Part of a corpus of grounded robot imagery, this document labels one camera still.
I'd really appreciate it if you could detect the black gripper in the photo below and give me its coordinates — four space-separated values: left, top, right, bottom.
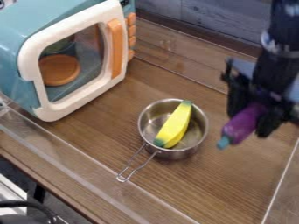
220 53 299 138

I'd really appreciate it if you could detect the blue toy microwave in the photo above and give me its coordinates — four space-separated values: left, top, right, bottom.
0 0 136 122

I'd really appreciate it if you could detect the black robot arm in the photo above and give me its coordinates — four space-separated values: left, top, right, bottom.
220 0 299 138

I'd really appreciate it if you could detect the yellow toy banana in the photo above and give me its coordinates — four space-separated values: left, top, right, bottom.
154 100 192 148

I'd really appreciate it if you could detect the purple toy eggplant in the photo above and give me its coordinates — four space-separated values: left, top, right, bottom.
218 102 267 150

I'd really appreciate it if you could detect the black cable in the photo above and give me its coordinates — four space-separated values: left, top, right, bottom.
0 199 60 224

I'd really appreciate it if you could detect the silver pot with wire handle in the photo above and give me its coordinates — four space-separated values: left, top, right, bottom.
116 98 210 182

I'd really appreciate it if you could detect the clear acrylic barrier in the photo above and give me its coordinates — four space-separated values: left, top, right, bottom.
0 96 299 224

